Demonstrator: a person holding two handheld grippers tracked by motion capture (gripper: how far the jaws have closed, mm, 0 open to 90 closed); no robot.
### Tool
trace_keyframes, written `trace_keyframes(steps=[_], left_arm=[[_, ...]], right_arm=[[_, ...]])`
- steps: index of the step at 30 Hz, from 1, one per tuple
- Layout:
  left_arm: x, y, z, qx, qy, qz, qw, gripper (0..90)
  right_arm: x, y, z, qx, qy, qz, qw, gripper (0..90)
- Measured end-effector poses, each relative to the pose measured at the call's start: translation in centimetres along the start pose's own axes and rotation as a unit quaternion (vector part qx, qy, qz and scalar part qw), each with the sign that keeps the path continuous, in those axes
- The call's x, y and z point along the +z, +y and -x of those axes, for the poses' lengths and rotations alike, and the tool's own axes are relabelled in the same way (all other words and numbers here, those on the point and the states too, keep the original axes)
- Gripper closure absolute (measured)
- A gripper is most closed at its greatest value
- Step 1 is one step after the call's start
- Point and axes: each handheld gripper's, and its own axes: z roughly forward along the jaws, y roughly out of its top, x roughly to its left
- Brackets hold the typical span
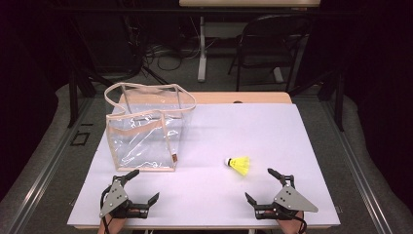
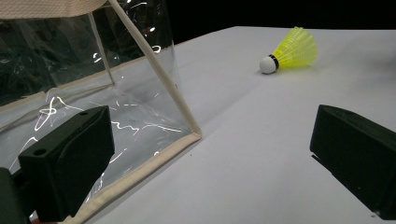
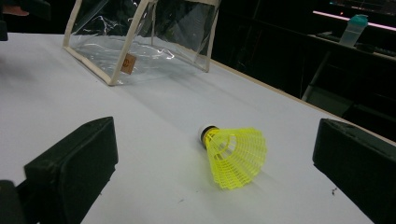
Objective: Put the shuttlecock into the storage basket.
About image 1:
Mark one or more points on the white-legged desk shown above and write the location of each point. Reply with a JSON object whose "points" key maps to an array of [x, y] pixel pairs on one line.
{"points": [[202, 48]]}

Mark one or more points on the black floor socket frame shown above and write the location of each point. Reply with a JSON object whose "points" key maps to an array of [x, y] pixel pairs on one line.
{"points": [[80, 138]]}

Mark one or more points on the white table mat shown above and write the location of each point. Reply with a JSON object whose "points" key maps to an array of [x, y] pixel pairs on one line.
{"points": [[227, 136]]}

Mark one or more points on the clear bag with beige trim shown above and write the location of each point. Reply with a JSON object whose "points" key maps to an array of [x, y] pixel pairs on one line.
{"points": [[142, 146]]}

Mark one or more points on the black metal stand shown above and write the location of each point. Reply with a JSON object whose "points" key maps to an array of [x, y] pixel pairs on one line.
{"points": [[339, 100], [73, 97]]}

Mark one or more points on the person's left hand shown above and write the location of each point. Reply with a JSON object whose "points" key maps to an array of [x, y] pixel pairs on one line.
{"points": [[112, 226]]}

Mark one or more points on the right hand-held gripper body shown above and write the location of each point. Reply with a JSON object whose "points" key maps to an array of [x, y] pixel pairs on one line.
{"points": [[292, 200]]}

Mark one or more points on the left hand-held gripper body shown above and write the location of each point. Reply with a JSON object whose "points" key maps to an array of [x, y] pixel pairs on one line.
{"points": [[115, 198]]}

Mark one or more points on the yellow shuttlecock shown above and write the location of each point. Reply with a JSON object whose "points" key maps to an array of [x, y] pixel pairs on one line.
{"points": [[241, 163]]}

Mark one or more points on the person's right hand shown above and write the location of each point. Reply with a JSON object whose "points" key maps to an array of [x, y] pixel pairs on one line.
{"points": [[290, 226]]}

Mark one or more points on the black folding chair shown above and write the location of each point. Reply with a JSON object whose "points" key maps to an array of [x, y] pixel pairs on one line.
{"points": [[269, 39]]}

